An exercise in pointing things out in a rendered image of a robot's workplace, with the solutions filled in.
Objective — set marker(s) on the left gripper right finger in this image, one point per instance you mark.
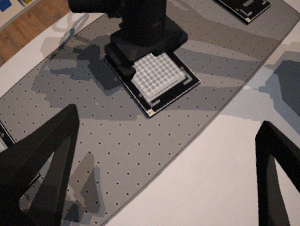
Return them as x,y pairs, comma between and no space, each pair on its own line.
270,145

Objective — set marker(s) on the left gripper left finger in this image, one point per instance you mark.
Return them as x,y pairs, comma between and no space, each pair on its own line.
21,162

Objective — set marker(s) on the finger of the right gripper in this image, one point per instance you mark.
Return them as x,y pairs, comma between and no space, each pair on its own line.
127,70
169,52

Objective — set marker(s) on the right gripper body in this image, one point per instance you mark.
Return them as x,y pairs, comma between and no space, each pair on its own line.
137,39

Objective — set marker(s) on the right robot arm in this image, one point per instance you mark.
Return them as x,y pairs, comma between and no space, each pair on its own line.
139,10

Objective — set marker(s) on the white well plate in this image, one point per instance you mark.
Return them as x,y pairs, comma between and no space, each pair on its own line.
2,145
151,89

